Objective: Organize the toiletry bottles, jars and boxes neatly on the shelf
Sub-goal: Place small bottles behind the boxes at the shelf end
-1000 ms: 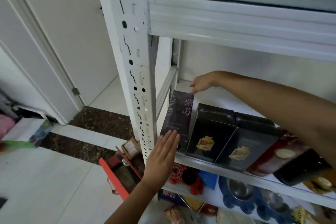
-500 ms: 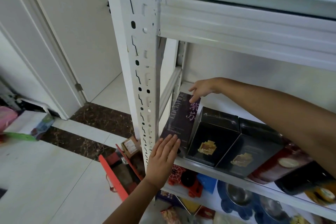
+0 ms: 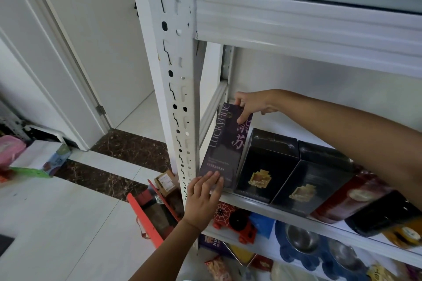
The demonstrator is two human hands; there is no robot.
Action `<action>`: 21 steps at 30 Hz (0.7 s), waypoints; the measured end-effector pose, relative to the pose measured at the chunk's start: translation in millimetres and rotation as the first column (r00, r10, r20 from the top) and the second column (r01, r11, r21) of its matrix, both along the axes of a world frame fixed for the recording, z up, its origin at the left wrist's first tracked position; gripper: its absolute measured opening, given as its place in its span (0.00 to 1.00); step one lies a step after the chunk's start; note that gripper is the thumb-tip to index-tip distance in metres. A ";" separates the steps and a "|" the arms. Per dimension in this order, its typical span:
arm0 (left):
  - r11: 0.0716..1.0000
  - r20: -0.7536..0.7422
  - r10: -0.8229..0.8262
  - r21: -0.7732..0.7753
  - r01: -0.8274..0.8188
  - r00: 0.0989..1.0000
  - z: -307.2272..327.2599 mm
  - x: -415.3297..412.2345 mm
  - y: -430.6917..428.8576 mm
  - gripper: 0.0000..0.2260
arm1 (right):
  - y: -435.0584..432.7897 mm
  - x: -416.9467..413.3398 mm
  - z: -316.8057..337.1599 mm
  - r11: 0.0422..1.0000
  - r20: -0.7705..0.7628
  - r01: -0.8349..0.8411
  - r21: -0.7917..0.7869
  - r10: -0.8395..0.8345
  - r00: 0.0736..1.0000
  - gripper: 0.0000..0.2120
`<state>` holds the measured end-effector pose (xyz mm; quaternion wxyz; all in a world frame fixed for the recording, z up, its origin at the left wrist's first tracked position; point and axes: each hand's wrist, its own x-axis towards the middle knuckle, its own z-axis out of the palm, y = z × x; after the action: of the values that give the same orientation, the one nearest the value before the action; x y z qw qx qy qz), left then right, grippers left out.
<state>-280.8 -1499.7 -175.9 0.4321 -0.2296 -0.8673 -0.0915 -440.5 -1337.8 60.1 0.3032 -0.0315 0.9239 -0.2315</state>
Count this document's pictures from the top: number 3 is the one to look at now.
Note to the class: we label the person's left middle finger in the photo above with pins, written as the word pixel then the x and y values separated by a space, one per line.
pixel 205 181

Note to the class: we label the small red packet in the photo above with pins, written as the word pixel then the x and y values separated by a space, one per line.
pixel 261 262

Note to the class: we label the flat purple box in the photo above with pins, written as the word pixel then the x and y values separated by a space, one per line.
pixel 212 244

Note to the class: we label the pink bag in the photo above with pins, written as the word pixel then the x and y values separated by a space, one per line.
pixel 10 152

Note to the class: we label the yellow printed packet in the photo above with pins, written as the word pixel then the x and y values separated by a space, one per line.
pixel 382 273

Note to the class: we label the white metal shelf rack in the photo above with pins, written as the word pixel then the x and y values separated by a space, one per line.
pixel 174 60

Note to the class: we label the small cardboard box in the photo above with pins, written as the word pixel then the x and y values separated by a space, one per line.
pixel 166 183

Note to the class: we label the clear snack packet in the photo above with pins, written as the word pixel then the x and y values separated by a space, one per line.
pixel 218 269

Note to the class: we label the person's left thumb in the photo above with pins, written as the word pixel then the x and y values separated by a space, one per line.
pixel 220 193

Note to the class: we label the white carton with colourful print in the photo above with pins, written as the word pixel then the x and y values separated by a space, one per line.
pixel 38 157

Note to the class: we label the black box with gold emblem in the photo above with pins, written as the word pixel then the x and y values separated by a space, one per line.
pixel 313 178
pixel 263 165

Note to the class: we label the person's right thumb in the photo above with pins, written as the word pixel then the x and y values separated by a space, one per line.
pixel 243 116

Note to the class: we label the white door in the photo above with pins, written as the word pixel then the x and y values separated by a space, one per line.
pixel 99 33

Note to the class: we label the person's left little finger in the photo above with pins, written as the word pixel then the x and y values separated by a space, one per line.
pixel 190 188

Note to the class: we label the red toy car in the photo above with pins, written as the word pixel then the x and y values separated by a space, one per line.
pixel 235 221

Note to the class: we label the blue packet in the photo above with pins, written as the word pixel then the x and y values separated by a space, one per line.
pixel 262 224

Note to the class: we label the black packet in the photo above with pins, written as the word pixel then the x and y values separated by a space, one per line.
pixel 382 213

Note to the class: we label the person's left forearm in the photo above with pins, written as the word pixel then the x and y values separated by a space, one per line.
pixel 164 254

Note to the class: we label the blue bowl stand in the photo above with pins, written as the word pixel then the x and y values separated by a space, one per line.
pixel 319 261

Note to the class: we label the red crate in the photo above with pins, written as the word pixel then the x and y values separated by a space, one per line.
pixel 145 218

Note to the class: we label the person's right hand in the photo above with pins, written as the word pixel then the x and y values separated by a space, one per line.
pixel 258 101

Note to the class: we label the steel bowl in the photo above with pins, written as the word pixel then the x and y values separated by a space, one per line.
pixel 344 254
pixel 301 238

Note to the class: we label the person's left hand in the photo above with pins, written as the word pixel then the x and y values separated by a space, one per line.
pixel 200 205

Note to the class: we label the tall purple box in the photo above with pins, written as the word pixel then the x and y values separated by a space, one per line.
pixel 222 149

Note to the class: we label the person's right forearm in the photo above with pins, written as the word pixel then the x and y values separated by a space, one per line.
pixel 346 139

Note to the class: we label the metal door hinge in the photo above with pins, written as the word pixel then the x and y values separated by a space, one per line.
pixel 101 110

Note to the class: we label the dark red packet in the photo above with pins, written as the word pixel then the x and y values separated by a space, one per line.
pixel 346 198

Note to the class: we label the yellow jar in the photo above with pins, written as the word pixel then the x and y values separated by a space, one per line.
pixel 407 234

